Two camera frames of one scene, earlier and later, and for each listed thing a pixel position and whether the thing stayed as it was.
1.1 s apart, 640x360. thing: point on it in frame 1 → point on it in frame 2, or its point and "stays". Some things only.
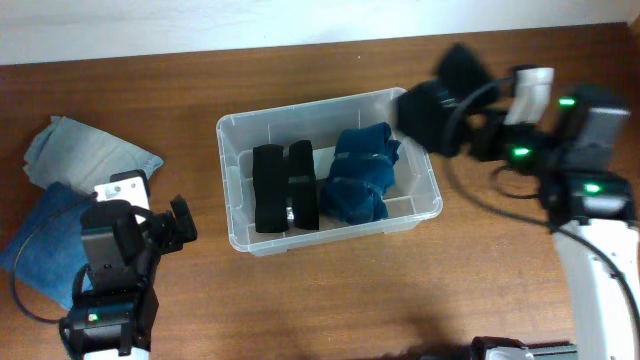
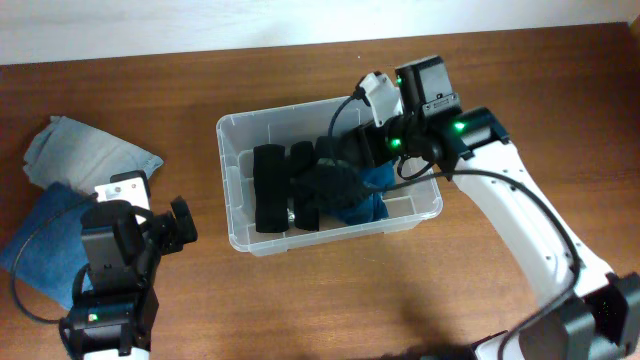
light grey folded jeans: [63, 151] stays
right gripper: [487, 145] → [371, 141]
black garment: [285, 181] stays
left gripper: [176, 234] stays
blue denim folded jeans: [49, 251] stays
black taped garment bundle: [429, 112] → [335, 186]
